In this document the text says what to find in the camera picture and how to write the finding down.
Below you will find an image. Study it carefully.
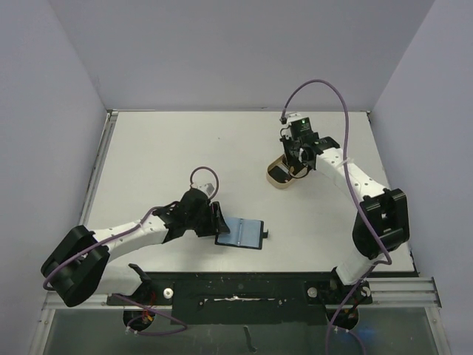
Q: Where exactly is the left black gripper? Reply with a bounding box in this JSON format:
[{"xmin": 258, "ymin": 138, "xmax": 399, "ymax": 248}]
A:
[{"xmin": 186, "ymin": 201, "xmax": 228, "ymax": 237}]

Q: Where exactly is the black leather card holder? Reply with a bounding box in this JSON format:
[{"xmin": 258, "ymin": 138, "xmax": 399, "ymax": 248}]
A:
[{"xmin": 215, "ymin": 217, "xmax": 269, "ymax": 250}]

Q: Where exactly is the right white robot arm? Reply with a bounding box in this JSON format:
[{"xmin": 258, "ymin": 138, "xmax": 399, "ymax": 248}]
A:
[{"xmin": 280, "ymin": 113, "xmax": 409, "ymax": 302}]

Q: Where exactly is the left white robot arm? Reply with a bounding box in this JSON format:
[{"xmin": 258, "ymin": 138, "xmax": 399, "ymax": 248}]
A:
[{"xmin": 41, "ymin": 188, "xmax": 230, "ymax": 307}]

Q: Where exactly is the loose black card in tray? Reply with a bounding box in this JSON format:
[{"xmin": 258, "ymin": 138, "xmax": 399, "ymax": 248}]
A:
[{"xmin": 268, "ymin": 165, "xmax": 291, "ymax": 184}]

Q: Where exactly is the beige wooden tray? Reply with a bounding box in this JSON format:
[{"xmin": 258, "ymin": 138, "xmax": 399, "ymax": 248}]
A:
[{"xmin": 266, "ymin": 155, "xmax": 295, "ymax": 189}]

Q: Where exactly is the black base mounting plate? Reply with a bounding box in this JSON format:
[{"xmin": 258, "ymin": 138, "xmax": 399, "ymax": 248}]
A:
[{"xmin": 130, "ymin": 272, "xmax": 372, "ymax": 326}]

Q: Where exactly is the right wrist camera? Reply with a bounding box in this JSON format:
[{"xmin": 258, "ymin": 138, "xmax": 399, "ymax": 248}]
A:
[{"xmin": 279, "ymin": 112, "xmax": 302, "ymax": 125}]

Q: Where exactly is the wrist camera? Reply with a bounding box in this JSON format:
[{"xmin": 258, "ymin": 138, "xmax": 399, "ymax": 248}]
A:
[
  {"xmin": 279, "ymin": 112, "xmax": 302, "ymax": 125},
  {"xmin": 198, "ymin": 183, "xmax": 216, "ymax": 198}
]

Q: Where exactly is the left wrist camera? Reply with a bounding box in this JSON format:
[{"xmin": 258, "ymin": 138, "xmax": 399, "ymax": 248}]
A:
[{"xmin": 198, "ymin": 183, "xmax": 216, "ymax": 198}]

